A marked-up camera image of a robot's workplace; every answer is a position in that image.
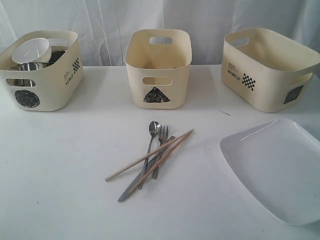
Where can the steel spoon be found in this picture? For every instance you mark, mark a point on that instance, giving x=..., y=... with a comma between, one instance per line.
x=153, y=128

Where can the steel fork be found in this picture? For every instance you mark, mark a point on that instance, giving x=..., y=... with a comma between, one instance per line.
x=162, y=137

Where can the cream bin with triangle mark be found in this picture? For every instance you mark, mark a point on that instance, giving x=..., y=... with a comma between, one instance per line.
x=158, y=65

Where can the steel table knife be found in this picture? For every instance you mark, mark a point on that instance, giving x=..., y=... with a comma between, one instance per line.
x=127, y=193

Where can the white ceramic bowl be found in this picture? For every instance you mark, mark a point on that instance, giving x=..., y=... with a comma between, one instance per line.
x=36, y=50

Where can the steel mug with handle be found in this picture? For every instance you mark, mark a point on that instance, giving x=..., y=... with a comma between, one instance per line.
x=29, y=66

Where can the stainless steel bowl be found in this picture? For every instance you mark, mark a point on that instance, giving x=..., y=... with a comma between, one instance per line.
x=16, y=82

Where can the white backdrop curtain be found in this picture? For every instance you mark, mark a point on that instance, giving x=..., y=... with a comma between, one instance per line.
x=105, y=27

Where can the cream bin with circle mark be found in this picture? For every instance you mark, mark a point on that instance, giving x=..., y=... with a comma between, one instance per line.
x=55, y=84

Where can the cream bin with square mark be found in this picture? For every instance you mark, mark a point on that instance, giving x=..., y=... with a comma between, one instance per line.
x=267, y=69

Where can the white square plate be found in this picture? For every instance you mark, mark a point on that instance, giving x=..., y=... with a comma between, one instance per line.
x=278, y=162

